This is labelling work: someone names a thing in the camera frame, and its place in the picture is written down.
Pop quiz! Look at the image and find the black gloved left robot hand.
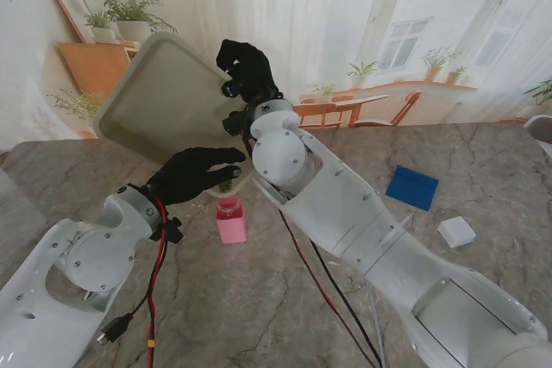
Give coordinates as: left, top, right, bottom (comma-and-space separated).
144, 147, 248, 206

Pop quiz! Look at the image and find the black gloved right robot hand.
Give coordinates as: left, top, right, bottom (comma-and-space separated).
214, 39, 285, 104

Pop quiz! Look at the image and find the pink square jar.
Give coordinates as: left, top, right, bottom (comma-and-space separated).
215, 196, 248, 245

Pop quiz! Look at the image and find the cream baking tray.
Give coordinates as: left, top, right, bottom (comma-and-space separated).
92, 32, 254, 197

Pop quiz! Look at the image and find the blue scraper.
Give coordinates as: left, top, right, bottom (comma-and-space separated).
385, 165, 440, 213

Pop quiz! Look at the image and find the white square jar lid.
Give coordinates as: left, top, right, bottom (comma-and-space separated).
436, 216, 477, 249

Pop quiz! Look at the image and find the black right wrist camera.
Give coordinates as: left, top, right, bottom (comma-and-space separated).
222, 109, 249, 137

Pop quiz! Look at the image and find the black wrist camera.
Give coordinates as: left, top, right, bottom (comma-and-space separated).
222, 109, 249, 137
150, 215, 185, 243

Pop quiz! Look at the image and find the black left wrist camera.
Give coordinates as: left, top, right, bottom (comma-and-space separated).
150, 215, 185, 243

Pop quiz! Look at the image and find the red left arm cable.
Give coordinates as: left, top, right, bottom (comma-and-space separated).
145, 197, 170, 368

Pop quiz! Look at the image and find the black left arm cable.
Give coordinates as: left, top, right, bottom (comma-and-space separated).
95, 238, 169, 346

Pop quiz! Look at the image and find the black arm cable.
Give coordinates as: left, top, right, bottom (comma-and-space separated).
95, 238, 169, 346
278, 208, 387, 368

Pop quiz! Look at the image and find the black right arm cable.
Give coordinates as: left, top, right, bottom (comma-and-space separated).
278, 208, 387, 368

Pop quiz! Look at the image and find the thin grey cable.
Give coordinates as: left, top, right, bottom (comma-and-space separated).
367, 285, 387, 367

